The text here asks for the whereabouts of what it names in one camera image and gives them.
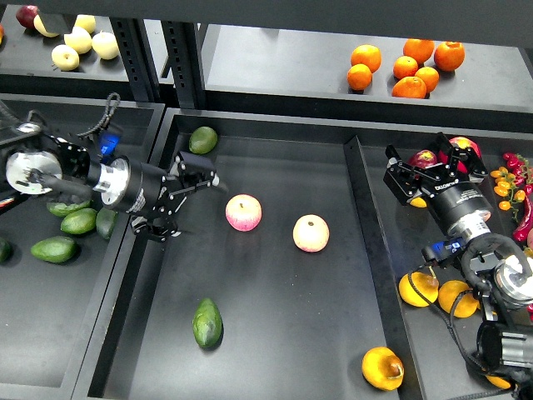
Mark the green avocado left middle pile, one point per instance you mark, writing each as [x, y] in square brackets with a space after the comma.
[80, 222]

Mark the black perforated shelf post right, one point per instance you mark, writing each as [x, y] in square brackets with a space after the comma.
[184, 57]

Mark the green avocado left upper pile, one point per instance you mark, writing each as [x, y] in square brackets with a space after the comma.
[61, 209]

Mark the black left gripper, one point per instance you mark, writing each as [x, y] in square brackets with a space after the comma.
[153, 194]

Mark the orange top right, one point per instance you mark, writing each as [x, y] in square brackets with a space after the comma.
[449, 56]

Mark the bright red apple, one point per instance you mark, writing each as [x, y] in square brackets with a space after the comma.
[463, 143]

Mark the small orange centre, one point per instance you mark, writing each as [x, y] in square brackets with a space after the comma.
[404, 67]

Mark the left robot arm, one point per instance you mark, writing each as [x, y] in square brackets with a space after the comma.
[36, 162]

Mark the dark avocado at left edge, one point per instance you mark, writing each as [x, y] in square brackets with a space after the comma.
[5, 250]

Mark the dark green avocado by wall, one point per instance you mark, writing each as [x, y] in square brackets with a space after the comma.
[105, 222]

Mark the orange top middle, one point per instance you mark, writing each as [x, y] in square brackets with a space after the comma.
[418, 49]

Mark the pale yellow pear middle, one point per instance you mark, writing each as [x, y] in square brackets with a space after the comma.
[79, 39]

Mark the orange cherry tomato bunch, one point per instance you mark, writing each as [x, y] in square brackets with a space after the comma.
[509, 187]

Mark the green avocado pile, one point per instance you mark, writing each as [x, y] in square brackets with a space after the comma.
[80, 222]
[61, 209]

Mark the red chili pepper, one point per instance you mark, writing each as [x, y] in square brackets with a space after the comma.
[521, 232]

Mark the black perforated shelf post left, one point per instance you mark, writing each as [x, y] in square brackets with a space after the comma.
[136, 55]

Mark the small orange right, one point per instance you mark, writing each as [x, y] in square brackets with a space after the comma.
[429, 76]

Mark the red cherry tomato bunch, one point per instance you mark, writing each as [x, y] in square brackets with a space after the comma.
[519, 171]

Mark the yellow pear right tray middle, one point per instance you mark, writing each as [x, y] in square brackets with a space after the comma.
[449, 292]

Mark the orange lower left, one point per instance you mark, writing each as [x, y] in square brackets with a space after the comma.
[359, 77]

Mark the large black centre tray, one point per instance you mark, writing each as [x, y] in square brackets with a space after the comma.
[295, 324]

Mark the pale yellow pear right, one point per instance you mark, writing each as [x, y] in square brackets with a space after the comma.
[105, 45]

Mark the pink red apple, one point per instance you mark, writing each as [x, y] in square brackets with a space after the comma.
[243, 212]

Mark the yellow pear right tray left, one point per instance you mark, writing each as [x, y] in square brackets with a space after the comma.
[418, 289]

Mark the orange top left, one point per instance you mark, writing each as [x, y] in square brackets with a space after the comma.
[368, 55]

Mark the black perforated shelf post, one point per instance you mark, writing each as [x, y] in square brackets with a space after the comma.
[136, 55]
[184, 57]

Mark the pale yellow pink apple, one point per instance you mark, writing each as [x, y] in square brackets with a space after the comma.
[311, 233]

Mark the pale yellow pear front left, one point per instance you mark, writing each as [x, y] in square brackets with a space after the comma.
[65, 58]

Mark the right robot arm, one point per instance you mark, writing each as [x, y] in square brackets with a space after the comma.
[497, 272]

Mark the black left tray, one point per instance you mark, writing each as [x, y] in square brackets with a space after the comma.
[48, 311]

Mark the small orange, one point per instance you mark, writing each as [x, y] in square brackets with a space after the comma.
[404, 67]
[429, 76]

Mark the round green avocado top centre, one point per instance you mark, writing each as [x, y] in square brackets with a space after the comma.
[202, 140]

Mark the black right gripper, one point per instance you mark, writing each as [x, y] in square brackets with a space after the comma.
[455, 198]

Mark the orange bottom front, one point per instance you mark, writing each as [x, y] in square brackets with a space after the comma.
[409, 87]

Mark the black metal tray divider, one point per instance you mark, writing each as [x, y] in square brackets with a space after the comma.
[383, 277]

